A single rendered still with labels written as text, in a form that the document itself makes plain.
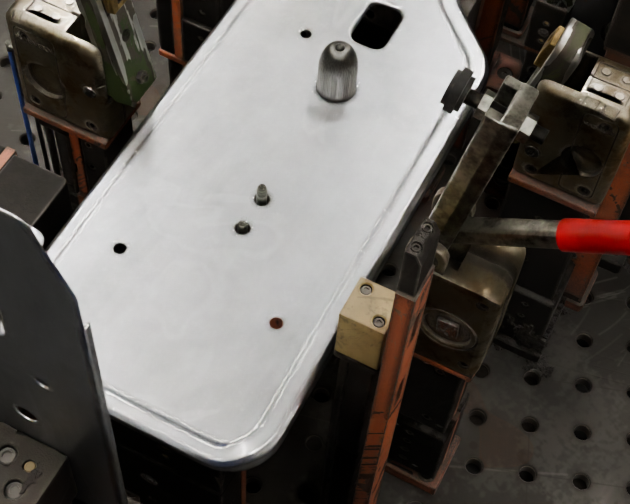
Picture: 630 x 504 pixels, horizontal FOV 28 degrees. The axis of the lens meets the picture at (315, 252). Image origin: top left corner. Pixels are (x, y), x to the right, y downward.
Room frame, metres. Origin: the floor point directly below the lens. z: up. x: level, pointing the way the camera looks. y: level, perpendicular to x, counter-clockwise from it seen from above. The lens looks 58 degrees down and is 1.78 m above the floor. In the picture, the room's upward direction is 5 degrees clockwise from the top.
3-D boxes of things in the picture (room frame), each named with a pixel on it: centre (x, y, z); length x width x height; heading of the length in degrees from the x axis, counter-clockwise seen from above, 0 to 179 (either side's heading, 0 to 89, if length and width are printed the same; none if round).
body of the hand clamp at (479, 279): (0.47, -0.11, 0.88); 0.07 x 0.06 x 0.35; 67
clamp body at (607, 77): (0.63, -0.20, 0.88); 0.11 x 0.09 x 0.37; 67
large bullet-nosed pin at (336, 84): (0.65, 0.00, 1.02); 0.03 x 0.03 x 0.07
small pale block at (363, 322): (0.42, -0.04, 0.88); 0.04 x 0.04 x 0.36; 67
